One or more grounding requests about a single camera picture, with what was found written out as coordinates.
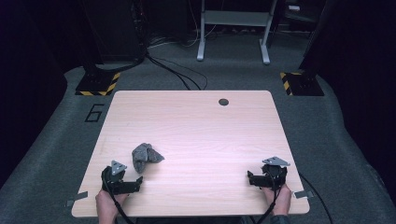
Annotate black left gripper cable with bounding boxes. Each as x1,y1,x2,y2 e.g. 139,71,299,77
102,170,135,224

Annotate grey tape strip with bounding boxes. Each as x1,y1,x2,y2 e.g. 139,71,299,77
65,190,89,208
293,189,315,200

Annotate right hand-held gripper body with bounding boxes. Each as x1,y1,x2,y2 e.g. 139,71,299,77
261,156,291,191

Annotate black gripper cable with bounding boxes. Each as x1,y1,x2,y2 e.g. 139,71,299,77
255,174,279,224
102,170,135,224

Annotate grey terry cloth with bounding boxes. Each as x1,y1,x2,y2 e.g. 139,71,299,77
131,142,165,175

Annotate black floor cables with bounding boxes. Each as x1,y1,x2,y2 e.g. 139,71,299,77
145,50,209,91

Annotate black yellow striped base plate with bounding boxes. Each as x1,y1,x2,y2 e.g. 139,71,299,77
279,71,325,97
75,70,121,97

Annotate black cable beside table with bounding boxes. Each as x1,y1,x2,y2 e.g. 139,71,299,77
298,173,333,224

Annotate white metal desk frame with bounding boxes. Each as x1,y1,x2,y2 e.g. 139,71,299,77
196,0,279,65

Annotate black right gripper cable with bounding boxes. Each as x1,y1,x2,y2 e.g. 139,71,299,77
255,174,279,224

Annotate person's left hand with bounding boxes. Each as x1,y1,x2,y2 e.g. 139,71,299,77
94,189,129,218

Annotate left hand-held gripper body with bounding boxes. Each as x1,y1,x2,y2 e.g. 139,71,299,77
101,160,135,196

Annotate black cabinet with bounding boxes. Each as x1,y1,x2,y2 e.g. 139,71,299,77
81,0,147,73

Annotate person's right hand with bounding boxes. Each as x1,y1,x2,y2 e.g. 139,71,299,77
262,183,292,217

